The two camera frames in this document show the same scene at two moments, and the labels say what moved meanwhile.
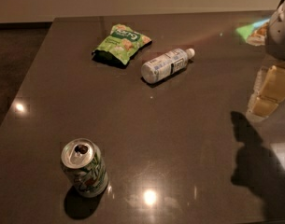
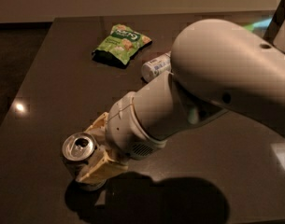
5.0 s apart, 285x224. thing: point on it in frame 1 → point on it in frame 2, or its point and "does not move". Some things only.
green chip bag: x=119 y=46 does not move
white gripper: x=280 y=36 → x=124 y=128
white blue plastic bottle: x=163 y=65 does not move
